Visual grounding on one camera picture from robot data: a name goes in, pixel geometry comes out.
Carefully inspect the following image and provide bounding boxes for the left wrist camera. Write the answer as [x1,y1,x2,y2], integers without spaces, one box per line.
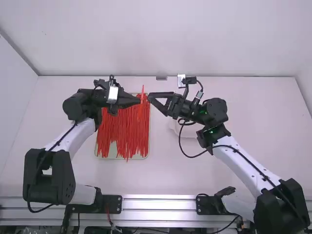
[108,85,120,103]

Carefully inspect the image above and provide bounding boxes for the red wire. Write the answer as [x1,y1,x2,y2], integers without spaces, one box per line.
[105,207,116,230]

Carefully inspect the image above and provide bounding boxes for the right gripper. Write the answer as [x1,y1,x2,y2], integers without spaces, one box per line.
[148,91,194,120]

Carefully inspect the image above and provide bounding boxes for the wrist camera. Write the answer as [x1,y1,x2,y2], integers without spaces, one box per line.
[177,74,197,88]
[108,85,120,103]

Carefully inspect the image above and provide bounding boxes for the row of orange cable ties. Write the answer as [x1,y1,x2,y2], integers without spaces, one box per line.
[96,92,149,163]

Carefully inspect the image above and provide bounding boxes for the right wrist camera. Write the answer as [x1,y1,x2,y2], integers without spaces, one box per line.
[177,74,197,88]

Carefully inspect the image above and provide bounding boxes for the black cable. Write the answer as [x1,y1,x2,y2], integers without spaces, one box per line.
[26,185,54,214]
[178,118,211,158]
[194,78,205,100]

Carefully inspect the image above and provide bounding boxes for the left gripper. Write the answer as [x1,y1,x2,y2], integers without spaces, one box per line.
[94,78,145,115]

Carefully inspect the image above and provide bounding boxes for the pale tray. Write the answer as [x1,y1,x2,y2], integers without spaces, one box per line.
[94,92,152,160]

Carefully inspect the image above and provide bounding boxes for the orange cable tie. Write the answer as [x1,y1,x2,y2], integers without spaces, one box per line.
[137,84,147,121]

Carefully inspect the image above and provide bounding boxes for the white dish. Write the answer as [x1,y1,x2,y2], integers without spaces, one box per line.
[167,117,198,138]

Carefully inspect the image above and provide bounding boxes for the silver rails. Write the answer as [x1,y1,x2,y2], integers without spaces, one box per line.
[0,194,256,229]

